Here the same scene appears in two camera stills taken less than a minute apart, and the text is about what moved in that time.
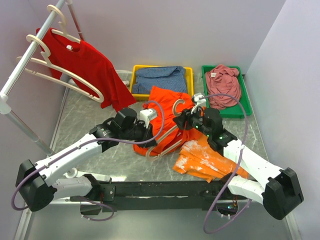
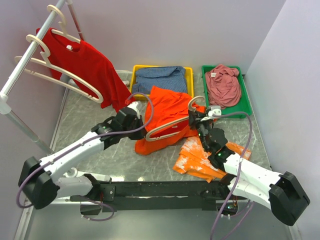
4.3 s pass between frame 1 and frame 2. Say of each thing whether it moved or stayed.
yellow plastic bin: stayed
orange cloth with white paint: stayed
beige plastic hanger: moved
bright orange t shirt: stayed
